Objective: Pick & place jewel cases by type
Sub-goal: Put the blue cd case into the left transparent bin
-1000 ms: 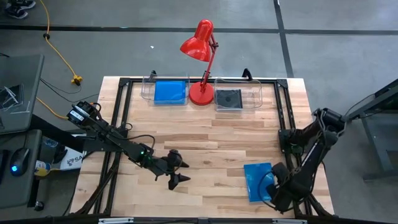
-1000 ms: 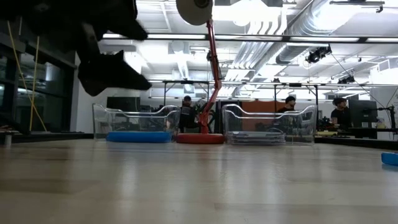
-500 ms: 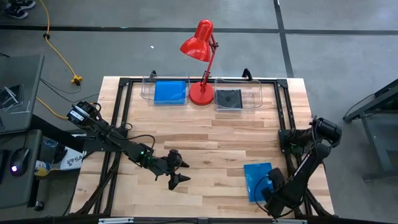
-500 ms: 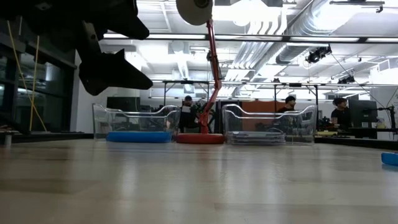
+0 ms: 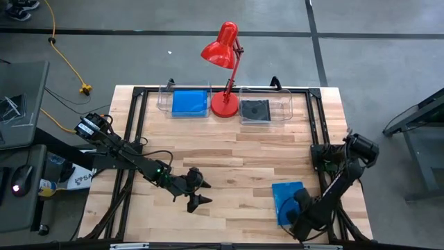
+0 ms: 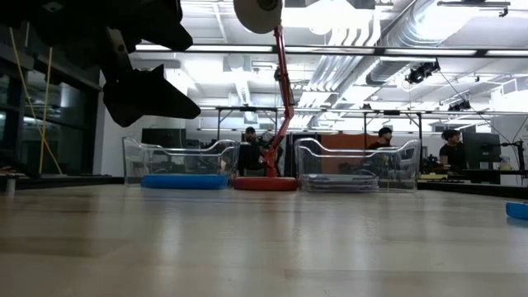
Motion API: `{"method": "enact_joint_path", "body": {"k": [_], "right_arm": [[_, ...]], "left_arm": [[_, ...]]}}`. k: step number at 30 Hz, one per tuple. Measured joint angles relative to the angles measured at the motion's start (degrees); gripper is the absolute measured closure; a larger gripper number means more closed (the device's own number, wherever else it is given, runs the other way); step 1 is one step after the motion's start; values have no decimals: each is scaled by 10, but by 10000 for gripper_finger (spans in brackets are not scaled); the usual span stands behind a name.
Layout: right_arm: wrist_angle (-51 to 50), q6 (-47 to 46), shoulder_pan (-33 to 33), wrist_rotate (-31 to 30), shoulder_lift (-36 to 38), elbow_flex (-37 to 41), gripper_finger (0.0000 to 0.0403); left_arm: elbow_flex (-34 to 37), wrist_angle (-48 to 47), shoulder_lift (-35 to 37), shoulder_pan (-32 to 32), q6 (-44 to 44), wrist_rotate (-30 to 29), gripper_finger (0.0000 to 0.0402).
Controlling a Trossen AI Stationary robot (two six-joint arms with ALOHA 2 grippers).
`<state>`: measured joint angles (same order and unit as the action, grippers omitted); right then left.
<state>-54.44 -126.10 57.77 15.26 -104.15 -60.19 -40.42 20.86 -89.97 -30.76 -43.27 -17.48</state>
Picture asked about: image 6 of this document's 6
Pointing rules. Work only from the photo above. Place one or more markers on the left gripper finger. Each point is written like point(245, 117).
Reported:
point(161, 24)
point(144, 99)

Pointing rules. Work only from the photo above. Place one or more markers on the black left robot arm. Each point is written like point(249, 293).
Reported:
point(62, 24)

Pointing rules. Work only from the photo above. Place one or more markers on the clear plastic bin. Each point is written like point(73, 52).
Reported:
point(177, 161)
point(396, 169)

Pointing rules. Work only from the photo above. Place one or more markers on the person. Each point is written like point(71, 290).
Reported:
point(249, 134)
point(451, 150)
point(384, 133)

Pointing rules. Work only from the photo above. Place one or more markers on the red desk lamp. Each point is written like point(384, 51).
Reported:
point(266, 184)

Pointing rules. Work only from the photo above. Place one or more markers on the long ceiling light bar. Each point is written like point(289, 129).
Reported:
point(330, 49)

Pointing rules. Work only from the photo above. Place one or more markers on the orange partition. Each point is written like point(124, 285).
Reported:
point(350, 140)

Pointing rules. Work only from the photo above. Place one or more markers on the black ceiling spotlight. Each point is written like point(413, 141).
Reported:
point(460, 106)
point(420, 73)

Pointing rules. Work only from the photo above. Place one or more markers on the black computer monitor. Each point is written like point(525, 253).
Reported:
point(480, 146)

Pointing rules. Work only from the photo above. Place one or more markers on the black wall screen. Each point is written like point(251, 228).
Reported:
point(165, 136)

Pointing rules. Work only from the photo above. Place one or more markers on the black background workstation frame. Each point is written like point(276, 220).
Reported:
point(231, 108)

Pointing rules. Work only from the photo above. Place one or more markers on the small white post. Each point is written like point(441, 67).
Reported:
point(10, 185)

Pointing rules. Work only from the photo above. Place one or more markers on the silver ventilation duct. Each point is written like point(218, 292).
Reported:
point(385, 68)

